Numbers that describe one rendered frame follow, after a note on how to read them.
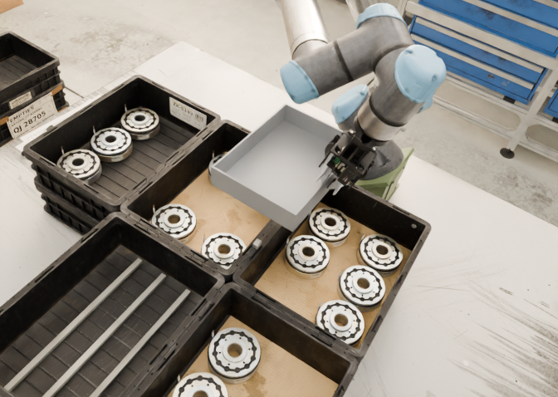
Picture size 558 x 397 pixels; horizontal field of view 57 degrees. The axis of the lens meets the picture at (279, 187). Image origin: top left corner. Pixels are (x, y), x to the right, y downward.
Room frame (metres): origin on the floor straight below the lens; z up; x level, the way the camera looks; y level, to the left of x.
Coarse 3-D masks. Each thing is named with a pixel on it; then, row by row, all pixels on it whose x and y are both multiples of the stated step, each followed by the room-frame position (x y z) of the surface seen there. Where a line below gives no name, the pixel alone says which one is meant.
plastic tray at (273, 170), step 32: (256, 128) 0.84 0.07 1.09; (288, 128) 0.91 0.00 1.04; (320, 128) 0.90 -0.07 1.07; (224, 160) 0.73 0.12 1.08; (256, 160) 0.79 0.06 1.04; (288, 160) 0.80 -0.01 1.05; (320, 160) 0.82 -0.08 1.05; (256, 192) 0.65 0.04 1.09; (288, 192) 0.71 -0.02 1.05; (320, 192) 0.70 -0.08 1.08; (288, 224) 0.62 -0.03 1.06
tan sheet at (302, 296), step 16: (304, 224) 0.81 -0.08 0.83; (352, 224) 0.84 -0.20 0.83; (352, 240) 0.79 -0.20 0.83; (336, 256) 0.73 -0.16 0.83; (352, 256) 0.74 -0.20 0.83; (272, 272) 0.66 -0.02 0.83; (288, 272) 0.66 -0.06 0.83; (336, 272) 0.69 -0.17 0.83; (272, 288) 0.62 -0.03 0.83; (288, 288) 0.62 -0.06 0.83; (304, 288) 0.63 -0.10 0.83; (320, 288) 0.64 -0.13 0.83; (336, 288) 0.65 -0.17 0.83; (288, 304) 0.58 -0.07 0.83; (304, 304) 0.59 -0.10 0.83; (368, 320) 0.58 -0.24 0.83
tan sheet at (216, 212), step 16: (192, 192) 0.85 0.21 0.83; (208, 192) 0.86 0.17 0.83; (224, 192) 0.87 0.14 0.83; (192, 208) 0.80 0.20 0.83; (208, 208) 0.81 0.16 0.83; (224, 208) 0.82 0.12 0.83; (240, 208) 0.83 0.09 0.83; (208, 224) 0.76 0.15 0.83; (224, 224) 0.77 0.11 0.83; (240, 224) 0.78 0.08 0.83; (256, 224) 0.79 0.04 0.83; (192, 240) 0.71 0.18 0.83
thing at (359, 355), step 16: (368, 192) 0.87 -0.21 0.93; (400, 208) 0.83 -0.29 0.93; (256, 256) 0.62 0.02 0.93; (416, 256) 0.70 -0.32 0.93; (240, 272) 0.58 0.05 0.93; (400, 272) 0.65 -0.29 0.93; (256, 288) 0.55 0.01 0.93; (272, 304) 0.52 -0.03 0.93; (384, 304) 0.56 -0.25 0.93; (304, 320) 0.50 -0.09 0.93; (368, 336) 0.49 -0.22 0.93; (352, 352) 0.45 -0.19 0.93
